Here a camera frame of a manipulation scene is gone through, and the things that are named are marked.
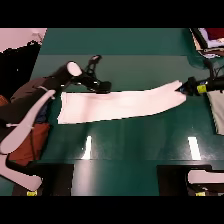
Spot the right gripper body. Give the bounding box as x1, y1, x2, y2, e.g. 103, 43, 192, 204
181, 77, 201, 97

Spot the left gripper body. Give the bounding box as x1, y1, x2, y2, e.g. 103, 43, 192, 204
94, 80, 113, 95

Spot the white shirt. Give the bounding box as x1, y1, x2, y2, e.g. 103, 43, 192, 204
57, 79, 188, 125

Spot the heap of clothes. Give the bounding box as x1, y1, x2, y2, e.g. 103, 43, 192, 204
189, 28, 224, 58

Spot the red garment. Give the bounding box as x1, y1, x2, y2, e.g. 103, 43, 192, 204
205, 28, 224, 41

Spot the purple garment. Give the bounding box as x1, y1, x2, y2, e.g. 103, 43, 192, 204
35, 101, 52, 125

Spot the brown garment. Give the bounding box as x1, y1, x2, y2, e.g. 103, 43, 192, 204
10, 77, 57, 105

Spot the orange garment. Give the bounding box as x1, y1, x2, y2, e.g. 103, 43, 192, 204
7, 121, 52, 167

